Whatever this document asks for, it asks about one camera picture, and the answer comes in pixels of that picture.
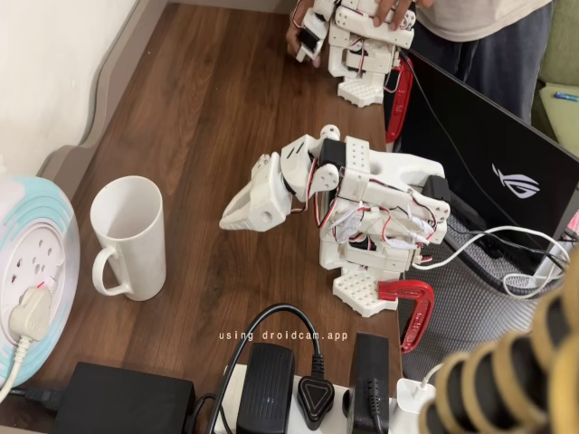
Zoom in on white leader robot arm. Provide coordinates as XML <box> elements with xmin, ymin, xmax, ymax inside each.
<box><xmin>293</xmin><ymin>0</ymin><xmax>417</xmax><ymax>109</ymax></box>

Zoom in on person's right hand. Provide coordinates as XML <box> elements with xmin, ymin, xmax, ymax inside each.
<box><xmin>285</xmin><ymin>0</ymin><xmax>324</xmax><ymax>69</ymax></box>

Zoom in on person's left hand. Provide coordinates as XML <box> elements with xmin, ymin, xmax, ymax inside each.
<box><xmin>371</xmin><ymin>0</ymin><xmax>433</xmax><ymax>32</ymax></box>

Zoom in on red C-clamp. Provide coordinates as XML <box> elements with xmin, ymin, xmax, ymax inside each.
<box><xmin>384</xmin><ymin>57</ymin><xmax>415</xmax><ymax>145</ymax></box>
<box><xmin>378</xmin><ymin>279</ymin><xmax>436</xmax><ymax>354</ymax></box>

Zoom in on white ceramic mug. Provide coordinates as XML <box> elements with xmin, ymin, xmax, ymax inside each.
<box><xmin>90</xmin><ymin>175</ymin><xmax>166</xmax><ymax>303</ymax></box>

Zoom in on wide black power adapter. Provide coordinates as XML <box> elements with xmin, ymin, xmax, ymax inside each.
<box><xmin>236</xmin><ymin>342</ymin><xmax>296</xmax><ymax>434</ymax></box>

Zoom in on black ROG laptop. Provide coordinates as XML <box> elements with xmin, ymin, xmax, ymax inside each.
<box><xmin>400</xmin><ymin>48</ymin><xmax>579</xmax><ymax>278</ymax></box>

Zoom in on narrow black power adapter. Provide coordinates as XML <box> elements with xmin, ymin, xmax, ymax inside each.
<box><xmin>349</xmin><ymin>332</ymin><xmax>391</xmax><ymax>434</ymax></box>

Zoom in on white power strip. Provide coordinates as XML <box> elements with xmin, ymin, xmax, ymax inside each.
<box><xmin>212</xmin><ymin>361</ymin><xmax>400</xmax><ymax>434</ymax></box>

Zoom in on dark grey trousers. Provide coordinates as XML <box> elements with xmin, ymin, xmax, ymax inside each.
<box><xmin>413</xmin><ymin>15</ymin><xmax>555</xmax><ymax>127</ymax></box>

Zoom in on grey mesh chair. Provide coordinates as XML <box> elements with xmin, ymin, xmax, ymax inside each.
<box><xmin>400</xmin><ymin>212</ymin><xmax>551</xmax><ymax>382</ymax></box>

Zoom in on beige shirt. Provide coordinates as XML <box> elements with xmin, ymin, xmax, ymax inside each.
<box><xmin>413</xmin><ymin>0</ymin><xmax>555</xmax><ymax>45</ymax></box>

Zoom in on large black power brick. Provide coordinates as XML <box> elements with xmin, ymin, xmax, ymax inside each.
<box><xmin>48</xmin><ymin>361</ymin><xmax>196</xmax><ymax>434</ymax></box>

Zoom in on white USB charger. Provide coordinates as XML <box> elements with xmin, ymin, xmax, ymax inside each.
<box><xmin>396</xmin><ymin>377</ymin><xmax>439</xmax><ymax>434</ymax></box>

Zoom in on green sofa cushion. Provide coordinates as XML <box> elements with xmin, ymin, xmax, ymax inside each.
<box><xmin>536</xmin><ymin>0</ymin><xmax>579</xmax><ymax>142</ymax></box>

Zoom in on pink patterned cloth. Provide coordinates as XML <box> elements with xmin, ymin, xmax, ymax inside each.
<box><xmin>565</xmin><ymin>211</ymin><xmax>579</xmax><ymax>249</ymax></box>

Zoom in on gold black gooseneck holder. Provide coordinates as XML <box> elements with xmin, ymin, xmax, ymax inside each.
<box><xmin>415</xmin><ymin>260</ymin><xmax>579</xmax><ymax>434</ymax></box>

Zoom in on red white servo wire bundle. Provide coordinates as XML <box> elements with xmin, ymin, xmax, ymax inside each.
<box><xmin>296</xmin><ymin>161</ymin><xmax>439</xmax><ymax>269</ymax></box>

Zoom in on black leader arm cable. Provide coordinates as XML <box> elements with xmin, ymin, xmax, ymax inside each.
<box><xmin>396</xmin><ymin>47</ymin><xmax>435</xmax><ymax>119</ymax></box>

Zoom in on black triangular plug with cable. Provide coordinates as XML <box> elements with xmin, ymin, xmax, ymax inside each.
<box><xmin>223</xmin><ymin>303</ymin><xmax>337</xmax><ymax>432</ymax></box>

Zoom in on long white cable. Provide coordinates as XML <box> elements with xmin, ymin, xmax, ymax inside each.
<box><xmin>412</xmin><ymin>224</ymin><xmax>572</xmax><ymax>300</ymax></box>

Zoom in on white teal cable reel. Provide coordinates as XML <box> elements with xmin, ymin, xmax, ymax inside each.
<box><xmin>0</xmin><ymin>174</ymin><xmax>82</xmax><ymax>399</ymax></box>

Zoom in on beige plug with white cord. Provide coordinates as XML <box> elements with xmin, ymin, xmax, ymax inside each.
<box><xmin>0</xmin><ymin>286</ymin><xmax>52</xmax><ymax>397</ymax></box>

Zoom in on black power brick cord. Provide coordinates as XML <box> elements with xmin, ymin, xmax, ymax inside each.
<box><xmin>7</xmin><ymin>385</ymin><xmax>64</xmax><ymax>407</ymax></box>

